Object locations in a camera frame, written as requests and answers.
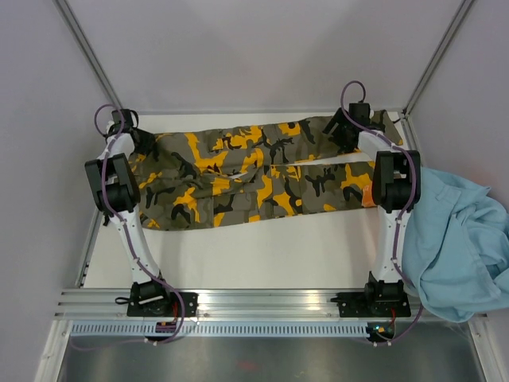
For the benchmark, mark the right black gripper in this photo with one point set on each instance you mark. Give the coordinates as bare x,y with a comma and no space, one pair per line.
340,119

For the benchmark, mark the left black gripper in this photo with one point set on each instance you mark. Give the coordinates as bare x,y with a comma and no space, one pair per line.
149,139

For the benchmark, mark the camouflage trousers yellow green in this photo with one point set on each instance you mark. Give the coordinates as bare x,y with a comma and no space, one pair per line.
223,177

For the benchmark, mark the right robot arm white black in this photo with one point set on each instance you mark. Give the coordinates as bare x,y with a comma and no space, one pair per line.
396,189

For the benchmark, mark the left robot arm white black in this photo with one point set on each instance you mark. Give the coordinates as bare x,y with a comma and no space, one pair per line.
117,196

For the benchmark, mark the orange garment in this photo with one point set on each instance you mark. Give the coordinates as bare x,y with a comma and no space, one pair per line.
367,198

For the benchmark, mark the light blue garment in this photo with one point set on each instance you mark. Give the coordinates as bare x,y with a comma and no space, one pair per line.
456,248

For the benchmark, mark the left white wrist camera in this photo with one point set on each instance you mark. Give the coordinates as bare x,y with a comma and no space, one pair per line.
108,126

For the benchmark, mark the right aluminium frame post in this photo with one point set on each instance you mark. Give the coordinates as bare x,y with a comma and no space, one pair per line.
442,48

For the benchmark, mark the aluminium frame post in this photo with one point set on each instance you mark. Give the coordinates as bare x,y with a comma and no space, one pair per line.
442,48
71,21

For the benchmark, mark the left aluminium frame post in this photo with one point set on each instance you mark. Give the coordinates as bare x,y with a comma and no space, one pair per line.
71,21

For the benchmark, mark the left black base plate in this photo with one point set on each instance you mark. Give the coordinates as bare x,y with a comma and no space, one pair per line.
163,305

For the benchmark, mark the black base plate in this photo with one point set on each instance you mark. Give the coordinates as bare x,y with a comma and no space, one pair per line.
358,305
163,305

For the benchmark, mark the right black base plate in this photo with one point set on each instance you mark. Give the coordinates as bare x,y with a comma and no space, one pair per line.
358,305

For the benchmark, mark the aluminium mounting rail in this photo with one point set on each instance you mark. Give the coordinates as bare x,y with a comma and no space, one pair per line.
228,305

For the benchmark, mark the white slotted cable duct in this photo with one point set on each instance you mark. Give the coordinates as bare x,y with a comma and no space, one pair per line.
221,329

